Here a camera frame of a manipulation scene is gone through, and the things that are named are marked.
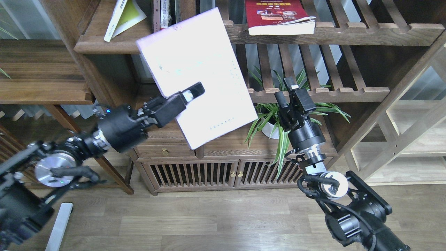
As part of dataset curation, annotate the dark upright book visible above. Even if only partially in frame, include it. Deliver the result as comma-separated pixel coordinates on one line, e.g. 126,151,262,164
174,0,183,24

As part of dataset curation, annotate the white metal stand leg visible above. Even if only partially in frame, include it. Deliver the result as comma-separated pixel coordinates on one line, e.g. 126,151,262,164
45,203,74,251

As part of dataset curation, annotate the red white upright book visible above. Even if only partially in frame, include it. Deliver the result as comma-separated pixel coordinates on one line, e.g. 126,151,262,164
160,0,171,30

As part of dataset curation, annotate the light wooden shelf unit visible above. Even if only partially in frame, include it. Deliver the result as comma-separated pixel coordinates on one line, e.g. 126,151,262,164
344,46,446,185

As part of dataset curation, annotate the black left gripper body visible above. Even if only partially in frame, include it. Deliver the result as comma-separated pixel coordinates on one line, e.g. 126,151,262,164
93,92,188,153

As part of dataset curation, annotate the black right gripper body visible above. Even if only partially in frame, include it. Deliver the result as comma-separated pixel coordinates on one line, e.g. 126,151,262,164
278,89,326,161

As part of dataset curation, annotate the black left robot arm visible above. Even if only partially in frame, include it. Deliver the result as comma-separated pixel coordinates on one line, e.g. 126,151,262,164
1,82,205,251

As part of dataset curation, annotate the pink spine upright book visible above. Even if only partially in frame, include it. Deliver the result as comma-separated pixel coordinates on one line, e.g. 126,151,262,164
152,0,161,33

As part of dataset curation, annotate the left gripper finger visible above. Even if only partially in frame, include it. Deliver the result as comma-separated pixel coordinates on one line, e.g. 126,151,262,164
182,82,205,103

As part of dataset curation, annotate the red cover book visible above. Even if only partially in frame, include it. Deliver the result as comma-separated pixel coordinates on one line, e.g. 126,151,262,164
244,0,316,36

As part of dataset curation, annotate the dark wooden bookshelf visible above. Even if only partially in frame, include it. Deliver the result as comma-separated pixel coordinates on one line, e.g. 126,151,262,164
41,0,445,196

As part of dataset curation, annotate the white plant pot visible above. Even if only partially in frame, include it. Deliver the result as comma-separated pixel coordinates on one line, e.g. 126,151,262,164
261,117,280,139

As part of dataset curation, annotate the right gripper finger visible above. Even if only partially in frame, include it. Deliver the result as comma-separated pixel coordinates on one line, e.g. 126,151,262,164
274,91,288,107
284,77,299,91

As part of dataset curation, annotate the brass drawer knob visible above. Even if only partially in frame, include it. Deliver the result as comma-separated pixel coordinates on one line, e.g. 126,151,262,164
161,148,169,156

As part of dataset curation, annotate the yellow-green cover book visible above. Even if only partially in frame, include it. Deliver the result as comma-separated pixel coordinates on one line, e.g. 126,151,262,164
104,0,147,42

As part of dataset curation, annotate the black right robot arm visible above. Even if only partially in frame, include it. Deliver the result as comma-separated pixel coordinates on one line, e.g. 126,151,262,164
275,77,411,251

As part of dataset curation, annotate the white cover book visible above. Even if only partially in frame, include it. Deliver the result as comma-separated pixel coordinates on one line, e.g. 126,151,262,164
136,8,257,150

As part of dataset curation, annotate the dark wooden side table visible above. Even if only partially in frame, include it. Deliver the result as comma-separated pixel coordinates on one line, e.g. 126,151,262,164
0,39,134,195

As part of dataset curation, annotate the dark wooden slatted chair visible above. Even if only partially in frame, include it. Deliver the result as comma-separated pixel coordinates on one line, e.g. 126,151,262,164
0,126,38,183

